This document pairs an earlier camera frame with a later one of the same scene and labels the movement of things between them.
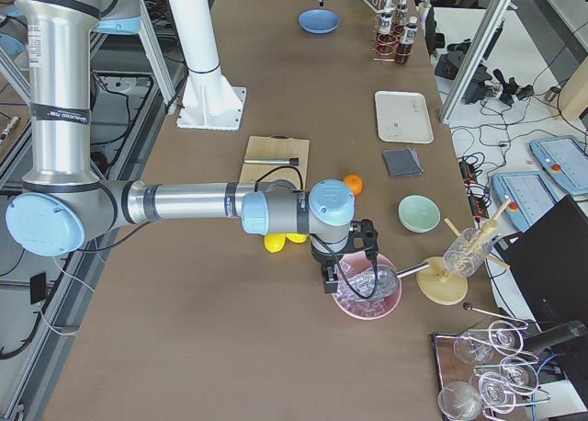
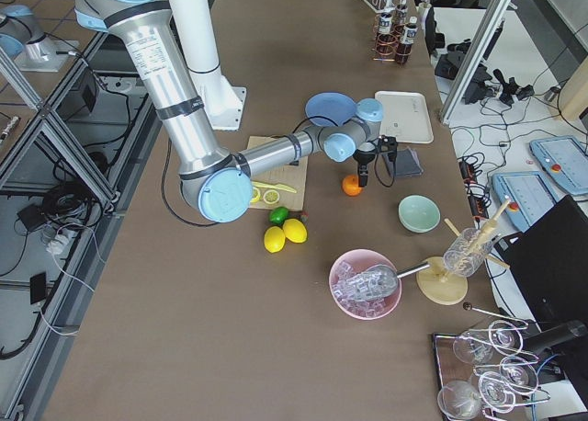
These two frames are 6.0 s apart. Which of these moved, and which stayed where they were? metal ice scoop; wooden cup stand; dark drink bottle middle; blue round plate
Moved: blue round plate
Stayed: wooden cup stand; metal ice scoop; dark drink bottle middle
